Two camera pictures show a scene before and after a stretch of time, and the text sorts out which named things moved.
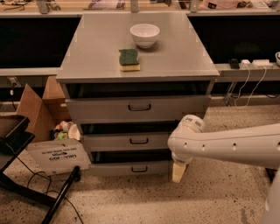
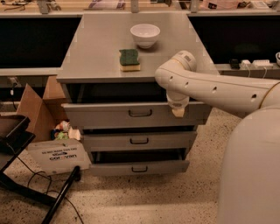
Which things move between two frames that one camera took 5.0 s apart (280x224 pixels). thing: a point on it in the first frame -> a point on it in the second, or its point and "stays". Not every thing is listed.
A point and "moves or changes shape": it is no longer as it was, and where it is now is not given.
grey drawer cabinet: [128, 80] stays
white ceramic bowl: [144, 34] stays
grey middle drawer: [127, 141] stays
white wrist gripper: [182, 157] -> [178, 103]
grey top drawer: [125, 108] moves or changes shape
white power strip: [255, 65] stays
